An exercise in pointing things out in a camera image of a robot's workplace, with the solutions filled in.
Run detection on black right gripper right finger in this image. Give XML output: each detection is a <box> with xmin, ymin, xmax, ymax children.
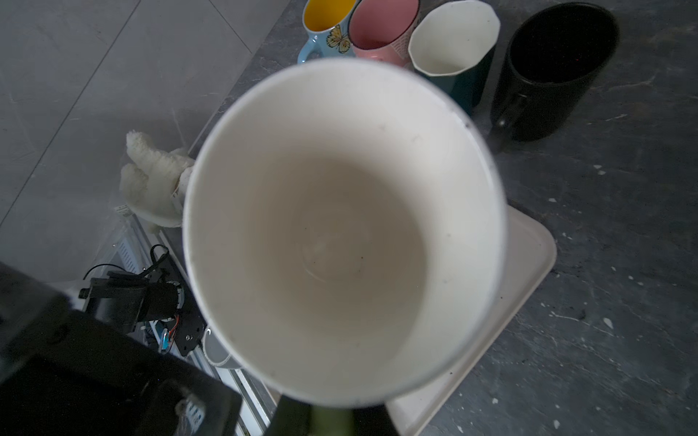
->
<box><xmin>353</xmin><ymin>404</ymin><xmax>400</xmax><ymax>436</ymax></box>

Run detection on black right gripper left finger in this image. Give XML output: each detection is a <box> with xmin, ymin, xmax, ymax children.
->
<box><xmin>264</xmin><ymin>396</ymin><xmax>312</xmax><ymax>436</ymax></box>

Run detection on dark green mug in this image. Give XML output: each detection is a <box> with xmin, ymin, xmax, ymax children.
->
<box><xmin>408</xmin><ymin>1</ymin><xmax>501</xmax><ymax>114</ymax></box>

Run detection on pink ghost pattern mug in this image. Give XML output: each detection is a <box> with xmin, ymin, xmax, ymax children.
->
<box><xmin>348</xmin><ymin>0</ymin><xmax>420</xmax><ymax>69</ymax></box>

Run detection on blue butterfly mug yellow inside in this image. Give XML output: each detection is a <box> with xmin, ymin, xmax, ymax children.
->
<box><xmin>297</xmin><ymin>0</ymin><xmax>359</xmax><ymax>64</ymax></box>

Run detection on black mug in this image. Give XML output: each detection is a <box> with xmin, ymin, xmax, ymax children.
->
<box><xmin>487</xmin><ymin>2</ymin><xmax>620</xmax><ymax>154</ymax></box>

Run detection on light green mug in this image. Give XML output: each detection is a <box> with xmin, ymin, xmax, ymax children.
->
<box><xmin>308</xmin><ymin>406</ymin><xmax>356</xmax><ymax>436</ymax></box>

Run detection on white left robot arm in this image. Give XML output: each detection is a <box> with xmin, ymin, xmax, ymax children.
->
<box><xmin>1</xmin><ymin>265</ymin><xmax>242</xmax><ymax>435</ymax></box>

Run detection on grey mug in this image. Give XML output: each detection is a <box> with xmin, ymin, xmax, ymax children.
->
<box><xmin>201</xmin><ymin>326</ymin><xmax>242</xmax><ymax>370</ymax></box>

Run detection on white mug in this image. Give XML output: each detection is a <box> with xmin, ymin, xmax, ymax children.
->
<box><xmin>183</xmin><ymin>58</ymin><xmax>507</xmax><ymax>408</ymax></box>

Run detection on beige plastic tray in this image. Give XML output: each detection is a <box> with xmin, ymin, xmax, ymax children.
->
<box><xmin>385</xmin><ymin>207</ymin><xmax>557</xmax><ymax>435</ymax></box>

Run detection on white plush dog toy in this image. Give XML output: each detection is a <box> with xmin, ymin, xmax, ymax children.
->
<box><xmin>119</xmin><ymin>131</ymin><xmax>196</xmax><ymax>228</ymax></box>

